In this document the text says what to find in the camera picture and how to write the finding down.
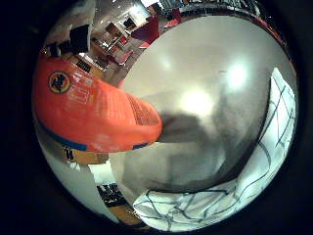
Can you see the orange spray bottle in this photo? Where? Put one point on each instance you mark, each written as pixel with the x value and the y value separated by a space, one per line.
pixel 91 111

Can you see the red chair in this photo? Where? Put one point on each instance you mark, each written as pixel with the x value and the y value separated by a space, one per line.
pixel 146 31

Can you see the wooden cabinet with black grille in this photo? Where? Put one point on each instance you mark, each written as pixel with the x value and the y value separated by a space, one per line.
pixel 88 67

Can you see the white checked cloth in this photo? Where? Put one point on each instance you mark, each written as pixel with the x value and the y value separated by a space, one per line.
pixel 228 196

